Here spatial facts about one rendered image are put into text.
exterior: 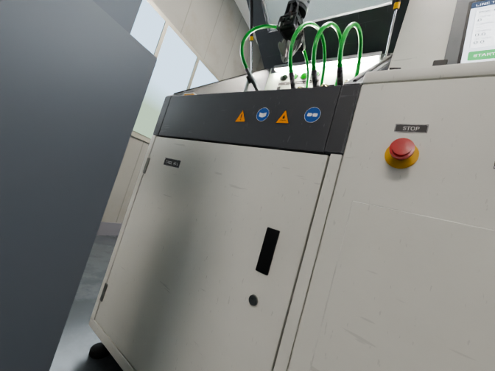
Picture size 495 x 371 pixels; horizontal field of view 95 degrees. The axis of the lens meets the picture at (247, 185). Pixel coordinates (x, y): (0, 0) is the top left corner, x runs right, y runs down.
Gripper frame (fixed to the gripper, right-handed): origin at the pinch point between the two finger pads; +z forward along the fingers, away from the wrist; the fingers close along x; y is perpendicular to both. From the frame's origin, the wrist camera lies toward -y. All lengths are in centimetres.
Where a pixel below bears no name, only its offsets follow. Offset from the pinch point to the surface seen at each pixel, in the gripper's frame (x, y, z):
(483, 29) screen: 56, -7, -8
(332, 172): 34, 22, 46
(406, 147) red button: 46, 26, 41
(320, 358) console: 40, 22, 80
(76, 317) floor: -52, 18, 121
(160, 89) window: -170, -49, -29
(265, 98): 11.8, 21.7, 28.8
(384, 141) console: 42, 22, 39
